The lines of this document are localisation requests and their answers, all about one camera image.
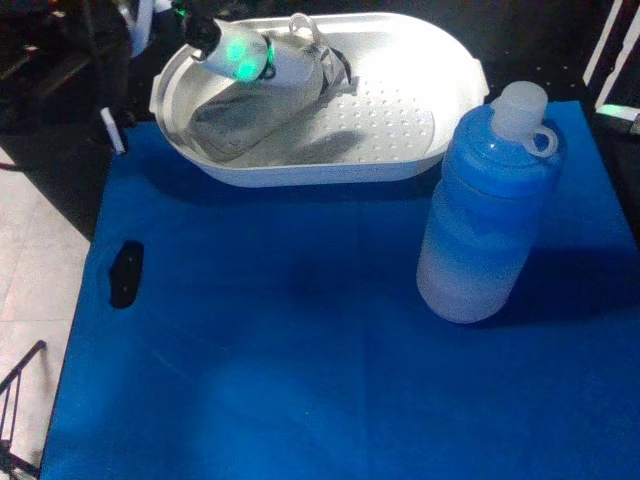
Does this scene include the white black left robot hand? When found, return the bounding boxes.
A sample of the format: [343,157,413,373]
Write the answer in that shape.
[192,19,325,92]

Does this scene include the grey umbrella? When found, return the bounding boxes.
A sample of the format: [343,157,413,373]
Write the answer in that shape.
[188,13,357,164]

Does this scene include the blue translucent water bottle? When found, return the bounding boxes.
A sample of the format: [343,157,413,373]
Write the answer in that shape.
[415,80,569,325]

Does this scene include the white oval plastic tray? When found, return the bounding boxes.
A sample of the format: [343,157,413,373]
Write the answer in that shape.
[148,10,492,189]

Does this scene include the small black flat object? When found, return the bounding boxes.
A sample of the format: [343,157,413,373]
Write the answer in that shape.
[108,239,146,309]

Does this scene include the blue table mat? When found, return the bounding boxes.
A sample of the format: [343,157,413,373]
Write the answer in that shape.
[39,99,640,480]

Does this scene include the black metal stand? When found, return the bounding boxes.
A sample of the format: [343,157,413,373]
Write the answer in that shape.
[0,339,49,480]

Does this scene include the small white post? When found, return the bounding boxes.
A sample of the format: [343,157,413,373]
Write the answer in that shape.
[98,106,127,154]

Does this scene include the white frame bars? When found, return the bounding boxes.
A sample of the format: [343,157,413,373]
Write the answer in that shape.
[582,0,640,124]

